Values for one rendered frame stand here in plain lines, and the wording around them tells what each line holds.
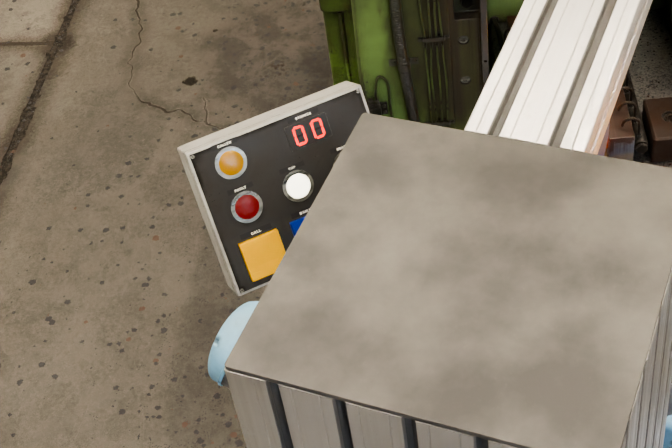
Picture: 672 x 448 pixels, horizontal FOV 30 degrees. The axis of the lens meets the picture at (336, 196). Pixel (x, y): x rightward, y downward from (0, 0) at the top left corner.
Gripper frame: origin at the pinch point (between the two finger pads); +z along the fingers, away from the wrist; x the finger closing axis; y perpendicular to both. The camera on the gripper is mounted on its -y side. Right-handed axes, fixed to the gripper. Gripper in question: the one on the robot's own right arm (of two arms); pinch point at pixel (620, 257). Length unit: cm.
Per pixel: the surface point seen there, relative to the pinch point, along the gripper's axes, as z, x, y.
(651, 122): 35.4, 11.7, 2.0
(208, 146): 16, -69, -20
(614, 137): 30.9, 3.9, 0.8
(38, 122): 166, -159, 100
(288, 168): 17, -56, -12
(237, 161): 15, -65, -16
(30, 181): 138, -157, 100
